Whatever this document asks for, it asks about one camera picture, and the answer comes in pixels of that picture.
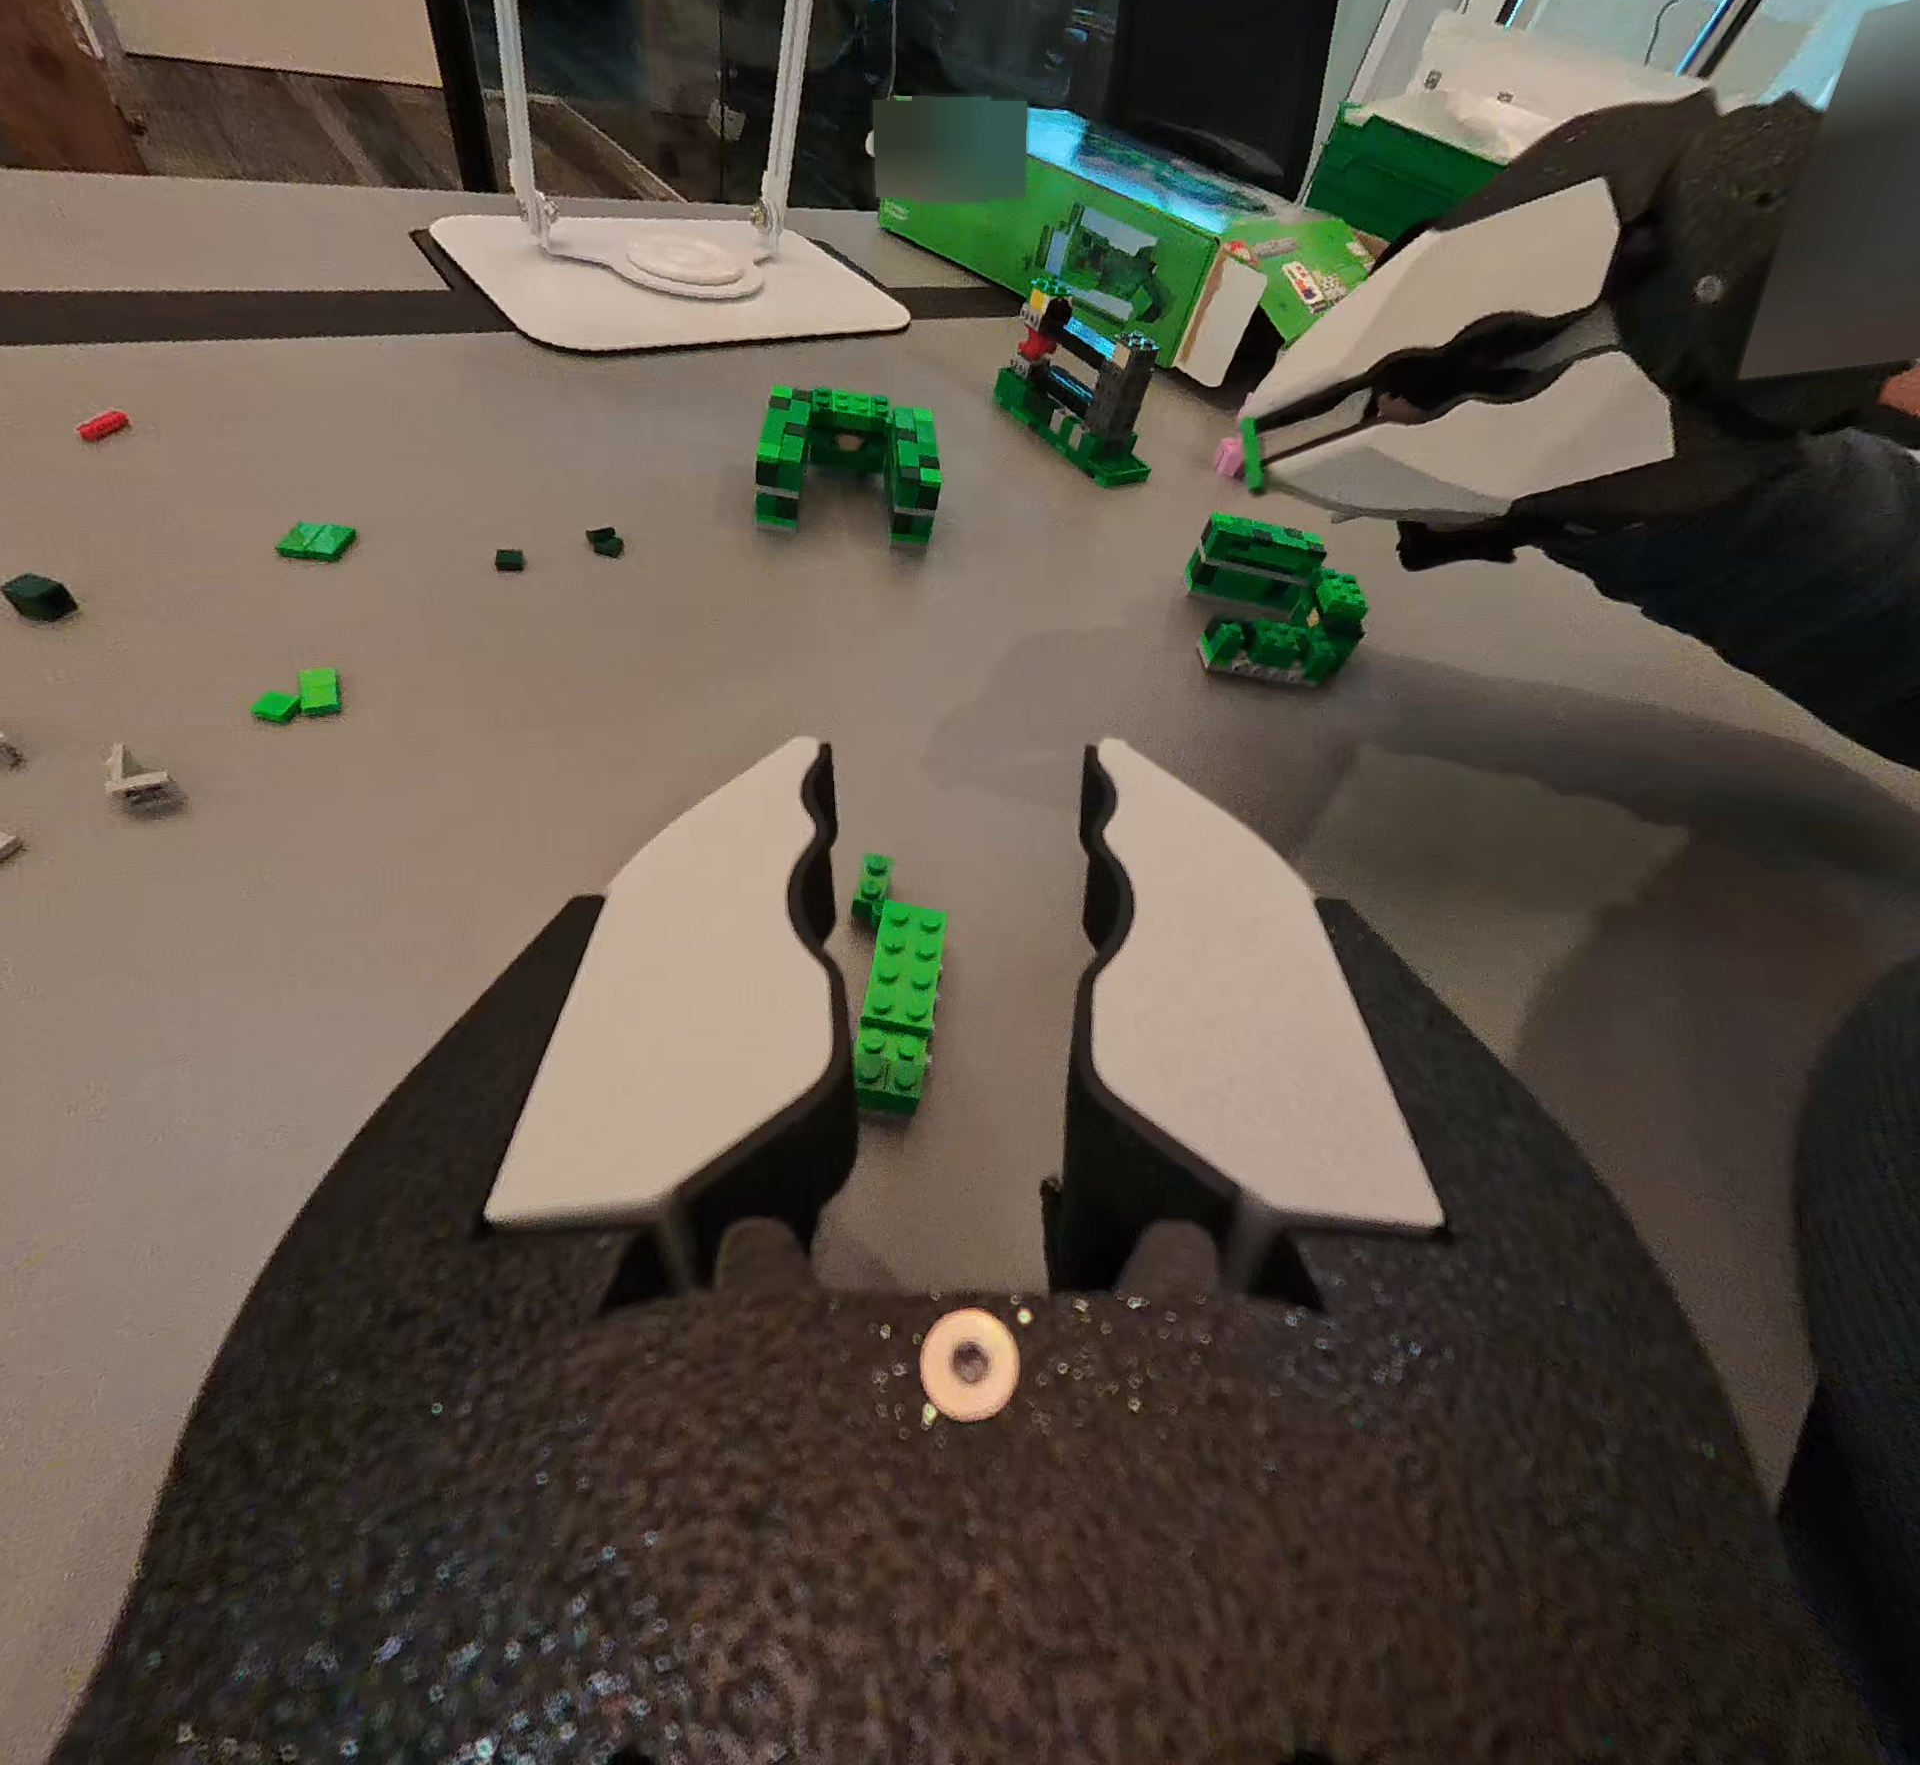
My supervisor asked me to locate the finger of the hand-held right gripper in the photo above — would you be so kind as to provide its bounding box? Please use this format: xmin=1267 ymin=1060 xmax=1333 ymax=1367
xmin=1238 ymin=173 xmax=1626 ymax=438
xmin=1256 ymin=347 xmax=1679 ymax=522

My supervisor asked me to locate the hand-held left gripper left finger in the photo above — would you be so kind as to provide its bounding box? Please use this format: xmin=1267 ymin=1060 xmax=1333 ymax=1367
xmin=483 ymin=736 xmax=862 ymax=1291

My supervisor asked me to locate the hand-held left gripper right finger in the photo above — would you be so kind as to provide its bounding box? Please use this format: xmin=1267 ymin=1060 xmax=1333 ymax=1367
xmin=1062 ymin=736 xmax=1448 ymax=1298

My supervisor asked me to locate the long green brick assembly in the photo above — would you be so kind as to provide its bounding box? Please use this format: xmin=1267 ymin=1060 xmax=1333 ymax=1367
xmin=850 ymin=853 xmax=950 ymax=1123

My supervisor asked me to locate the open green cardboard box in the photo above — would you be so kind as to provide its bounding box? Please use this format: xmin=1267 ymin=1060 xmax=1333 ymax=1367
xmin=1223 ymin=100 xmax=1510 ymax=347

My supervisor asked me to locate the green blocky brick figure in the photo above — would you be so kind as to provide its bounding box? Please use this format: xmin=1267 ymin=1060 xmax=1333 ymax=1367
xmin=1184 ymin=509 xmax=1371 ymax=691

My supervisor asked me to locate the green black brick build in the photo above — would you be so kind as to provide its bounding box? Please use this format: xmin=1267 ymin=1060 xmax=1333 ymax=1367
xmin=992 ymin=275 xmax=1161 ymax=488

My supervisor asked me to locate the green toy box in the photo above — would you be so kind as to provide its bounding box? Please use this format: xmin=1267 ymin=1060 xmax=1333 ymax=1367
xmin=876 ymin=107 xmax=1272 ymax=389

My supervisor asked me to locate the green brick arch build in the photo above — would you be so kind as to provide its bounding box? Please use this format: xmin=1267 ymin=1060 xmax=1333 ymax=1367
xmin=753 ymin=384 xmax=949 ymax=548

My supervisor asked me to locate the white book stand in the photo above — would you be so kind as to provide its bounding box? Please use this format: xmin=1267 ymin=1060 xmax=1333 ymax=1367
xmin=431 ymin=0 xmax=1000 ymax=354

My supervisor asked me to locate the person's dark clothing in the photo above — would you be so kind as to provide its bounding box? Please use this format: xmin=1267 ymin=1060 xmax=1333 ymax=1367
xmin=1776 ymin=963 xmax=1920 ymax=1765

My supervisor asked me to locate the black tape strip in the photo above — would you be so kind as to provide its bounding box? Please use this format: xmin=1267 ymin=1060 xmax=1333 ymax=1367
xmin=0 ymin=226 xmax=1039 ymax=347

